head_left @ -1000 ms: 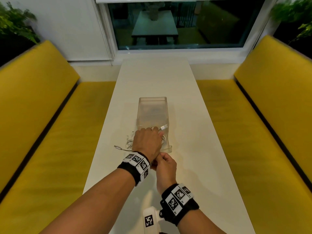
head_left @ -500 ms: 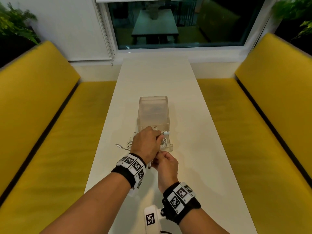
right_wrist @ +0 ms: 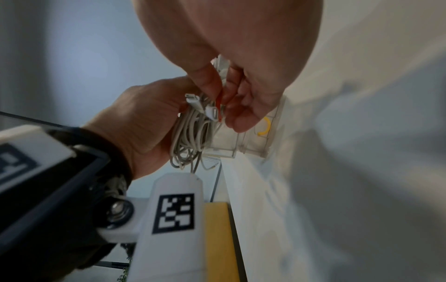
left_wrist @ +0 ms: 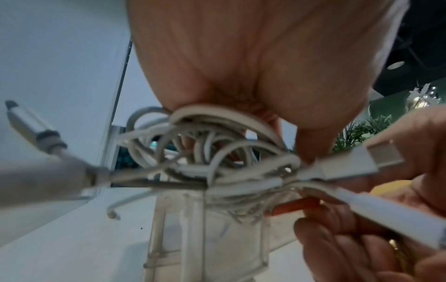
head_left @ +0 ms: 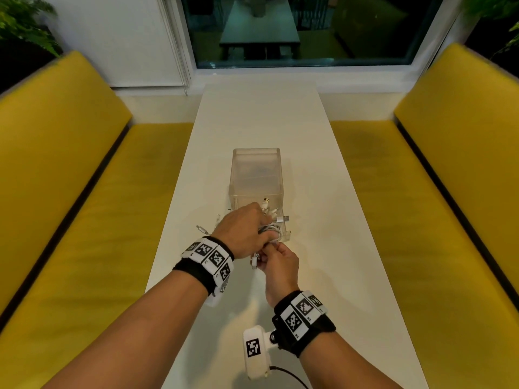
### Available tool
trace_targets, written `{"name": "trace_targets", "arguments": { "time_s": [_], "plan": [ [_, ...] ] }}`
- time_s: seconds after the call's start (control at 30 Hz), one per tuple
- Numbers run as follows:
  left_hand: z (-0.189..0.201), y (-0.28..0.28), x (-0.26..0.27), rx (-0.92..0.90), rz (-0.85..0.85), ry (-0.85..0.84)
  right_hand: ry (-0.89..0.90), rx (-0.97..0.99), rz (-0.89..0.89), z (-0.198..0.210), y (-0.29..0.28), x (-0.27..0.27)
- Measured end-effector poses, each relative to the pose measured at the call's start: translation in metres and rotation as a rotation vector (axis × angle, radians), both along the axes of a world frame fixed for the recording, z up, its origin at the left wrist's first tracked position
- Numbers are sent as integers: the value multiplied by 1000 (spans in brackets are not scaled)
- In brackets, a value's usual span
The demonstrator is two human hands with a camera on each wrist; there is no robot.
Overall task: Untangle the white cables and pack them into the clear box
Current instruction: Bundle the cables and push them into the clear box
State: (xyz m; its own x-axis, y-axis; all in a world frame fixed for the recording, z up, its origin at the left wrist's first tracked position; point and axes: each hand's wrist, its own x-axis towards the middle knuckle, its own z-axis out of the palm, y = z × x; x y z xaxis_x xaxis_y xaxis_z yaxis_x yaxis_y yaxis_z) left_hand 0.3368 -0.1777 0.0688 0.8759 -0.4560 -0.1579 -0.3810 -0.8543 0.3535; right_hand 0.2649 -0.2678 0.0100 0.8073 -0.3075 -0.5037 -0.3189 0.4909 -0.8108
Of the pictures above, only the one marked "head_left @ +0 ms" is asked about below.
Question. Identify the person's right hand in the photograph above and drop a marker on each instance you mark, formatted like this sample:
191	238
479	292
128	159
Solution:
281	271

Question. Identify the clear plastic drawer organizer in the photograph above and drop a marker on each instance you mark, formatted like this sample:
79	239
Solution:
256	174

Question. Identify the person's left hand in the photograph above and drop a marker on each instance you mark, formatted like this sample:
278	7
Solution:
243	232

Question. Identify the person's right forearm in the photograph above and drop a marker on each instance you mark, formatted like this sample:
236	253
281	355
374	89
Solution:
348	368

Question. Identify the yellow bench seat cushion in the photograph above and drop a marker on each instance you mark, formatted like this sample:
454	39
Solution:
405	239
101	271

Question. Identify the yellow bench backrest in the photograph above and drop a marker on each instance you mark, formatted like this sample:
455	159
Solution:
52	166

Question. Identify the dark glass window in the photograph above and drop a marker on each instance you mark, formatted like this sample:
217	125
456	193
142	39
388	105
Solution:
365	32

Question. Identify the right yellow bench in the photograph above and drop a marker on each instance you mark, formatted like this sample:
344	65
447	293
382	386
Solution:
470	157

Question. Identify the black wristband with marker tags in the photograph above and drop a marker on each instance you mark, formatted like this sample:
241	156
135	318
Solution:
304	324
207	259

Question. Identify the green leafy plant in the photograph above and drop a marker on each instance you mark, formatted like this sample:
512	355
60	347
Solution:
494	16
24	20

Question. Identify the person's left forearm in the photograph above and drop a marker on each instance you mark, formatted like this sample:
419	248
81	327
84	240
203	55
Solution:
134	336

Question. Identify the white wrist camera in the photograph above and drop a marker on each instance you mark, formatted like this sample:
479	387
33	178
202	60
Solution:
256	352
213	299

